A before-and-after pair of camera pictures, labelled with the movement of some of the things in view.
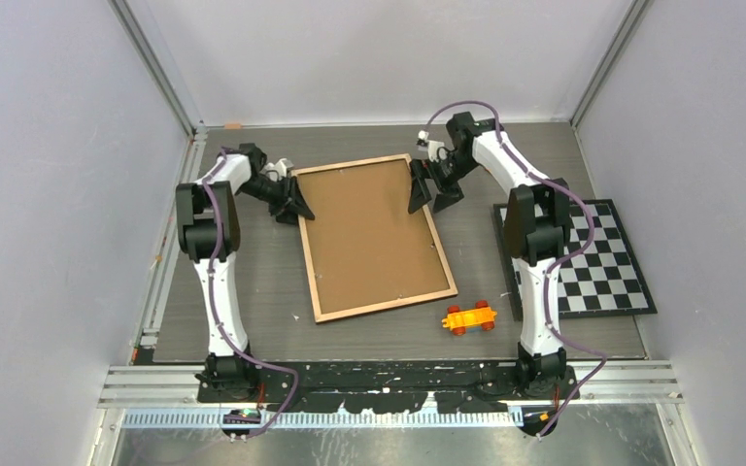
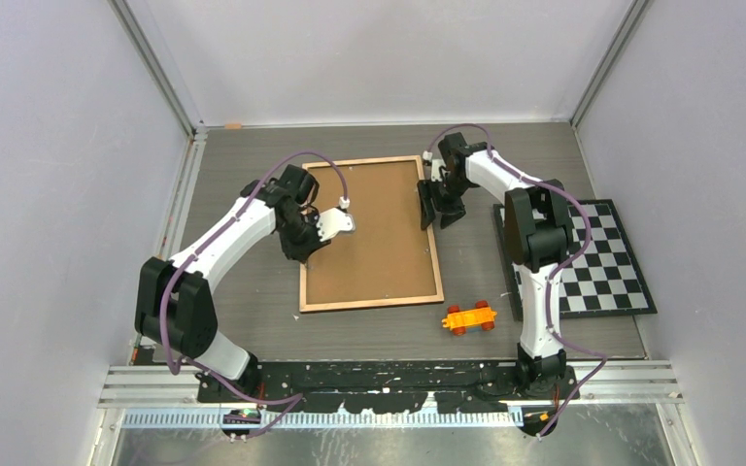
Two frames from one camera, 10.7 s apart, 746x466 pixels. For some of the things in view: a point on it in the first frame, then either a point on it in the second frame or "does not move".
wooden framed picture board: [364, 250] does not move
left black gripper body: [273, 193] -> [302, 235]
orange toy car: [459, 320] does not move
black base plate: [389, 386] does not move
